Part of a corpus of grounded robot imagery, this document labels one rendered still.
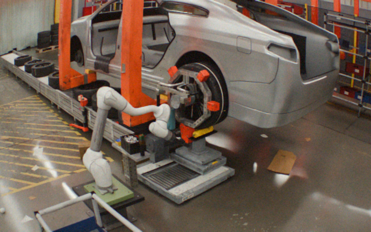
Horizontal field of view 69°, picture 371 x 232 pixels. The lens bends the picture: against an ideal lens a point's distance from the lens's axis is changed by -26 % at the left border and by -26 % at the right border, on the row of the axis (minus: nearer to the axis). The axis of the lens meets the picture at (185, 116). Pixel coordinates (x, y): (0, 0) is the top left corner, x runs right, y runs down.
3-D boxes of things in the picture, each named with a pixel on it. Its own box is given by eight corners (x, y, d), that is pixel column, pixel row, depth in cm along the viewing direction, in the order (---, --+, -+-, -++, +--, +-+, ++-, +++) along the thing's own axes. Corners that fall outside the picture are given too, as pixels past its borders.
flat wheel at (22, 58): (35, 62, 867) (35, 55, 858) (19, 67, 815) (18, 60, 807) (26, 61, 901) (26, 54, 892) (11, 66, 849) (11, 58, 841)
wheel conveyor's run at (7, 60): (72, 89, 685) (71, 71, 671) (40, 98, 628) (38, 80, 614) (13, 58, 1138) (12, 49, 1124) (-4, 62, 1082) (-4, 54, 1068)
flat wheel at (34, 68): (39, 71, 750) (38, 62, 741) (58, 70, 745) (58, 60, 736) (27, 78, 688) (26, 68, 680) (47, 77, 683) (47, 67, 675)
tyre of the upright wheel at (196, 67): (208, 135, 385) (244, 101, 338) (192, 141, 369) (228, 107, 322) (176, 84, 401) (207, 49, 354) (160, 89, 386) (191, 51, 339)
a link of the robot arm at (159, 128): (166, 138, 306) (170, 124, 311) (153, 130, 298) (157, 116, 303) (159, 139, 314) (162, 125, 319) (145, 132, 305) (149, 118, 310)
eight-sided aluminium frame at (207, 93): (210, 131, 345) (212, 76, 325) (205, 133, 340) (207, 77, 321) (171, 116, 381) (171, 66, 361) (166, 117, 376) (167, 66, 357)
